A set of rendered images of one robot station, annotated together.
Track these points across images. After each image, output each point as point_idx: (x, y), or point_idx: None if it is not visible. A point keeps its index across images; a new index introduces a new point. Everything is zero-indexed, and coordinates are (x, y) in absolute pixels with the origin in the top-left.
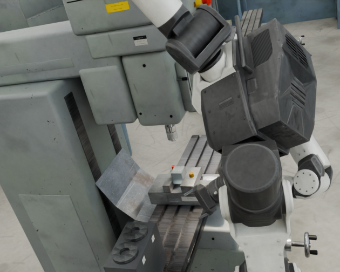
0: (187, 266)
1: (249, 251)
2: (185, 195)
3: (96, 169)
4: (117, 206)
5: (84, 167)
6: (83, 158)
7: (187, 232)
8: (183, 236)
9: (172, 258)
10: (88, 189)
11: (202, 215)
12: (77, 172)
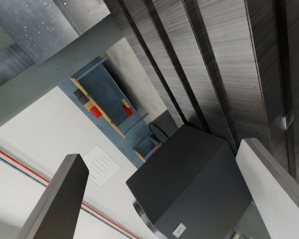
0: (289, 134)
1: None
2: (85, 185)
3: (7, 59)
4: (80, 33)
5: (11, 96)
6: None
7: (228, 65)
8: (224, 81)
9: (238, 129)
10: (51, 82)
11: (261, 212)
12: (25, 107)
